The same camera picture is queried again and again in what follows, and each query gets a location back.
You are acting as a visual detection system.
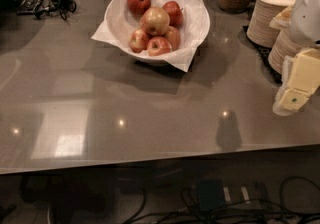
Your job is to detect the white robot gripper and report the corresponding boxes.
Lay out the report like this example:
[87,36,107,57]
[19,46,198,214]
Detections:
[289,0,320,111]

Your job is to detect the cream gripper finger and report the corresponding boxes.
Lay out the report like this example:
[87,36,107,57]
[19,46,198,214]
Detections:
[273,56,302,116]

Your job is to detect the large yellow-red apple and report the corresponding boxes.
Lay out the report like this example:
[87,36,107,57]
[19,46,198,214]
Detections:
[140,7,170,36]

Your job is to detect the red apple right middle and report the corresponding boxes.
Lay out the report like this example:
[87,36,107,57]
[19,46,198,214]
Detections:
[164,26,181,51]

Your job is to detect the red apple front centre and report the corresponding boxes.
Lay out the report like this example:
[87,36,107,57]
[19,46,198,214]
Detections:
[147,37,172,56]

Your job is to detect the red apple back right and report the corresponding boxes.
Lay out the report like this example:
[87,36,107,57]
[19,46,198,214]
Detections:
[162,1,184,27]

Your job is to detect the red apple front left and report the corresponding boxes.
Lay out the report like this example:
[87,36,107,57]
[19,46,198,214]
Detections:
[128,29,151,53]

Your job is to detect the dark red apple back left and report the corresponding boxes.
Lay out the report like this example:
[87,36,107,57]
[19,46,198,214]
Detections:
[127,0,151,15]

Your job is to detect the white ceramic bowl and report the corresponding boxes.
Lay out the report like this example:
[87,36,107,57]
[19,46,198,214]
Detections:
[103,0,211,67]

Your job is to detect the front stack of paper plates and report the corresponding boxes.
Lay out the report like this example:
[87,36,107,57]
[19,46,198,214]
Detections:
[268,31,302,74]

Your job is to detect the stack of paper plates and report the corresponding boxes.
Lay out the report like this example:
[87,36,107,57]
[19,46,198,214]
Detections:
[268,31,302,74]
[246,0,285,48]

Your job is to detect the black rubber mat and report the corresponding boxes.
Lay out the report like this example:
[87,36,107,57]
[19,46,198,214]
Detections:
[247,37,282,85]

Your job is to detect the back stack of paper plates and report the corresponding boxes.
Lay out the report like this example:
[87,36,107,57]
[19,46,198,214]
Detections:
[246,0,285,48]

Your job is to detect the black power adapter on floor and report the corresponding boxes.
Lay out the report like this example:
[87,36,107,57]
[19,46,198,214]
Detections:
[196,179,226,212]

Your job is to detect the white paper napkin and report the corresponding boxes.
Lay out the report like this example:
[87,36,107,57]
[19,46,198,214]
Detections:
[90,0,209,73]

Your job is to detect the black device on table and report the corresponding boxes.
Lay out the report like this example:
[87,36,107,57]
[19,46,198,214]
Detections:
[17,0,42,15]

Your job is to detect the black floor cables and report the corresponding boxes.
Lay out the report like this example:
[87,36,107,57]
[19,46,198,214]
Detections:
[121,176,320,224]

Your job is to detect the black tangled cables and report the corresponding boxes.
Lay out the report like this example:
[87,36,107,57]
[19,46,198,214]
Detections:
[32,0,78,22]

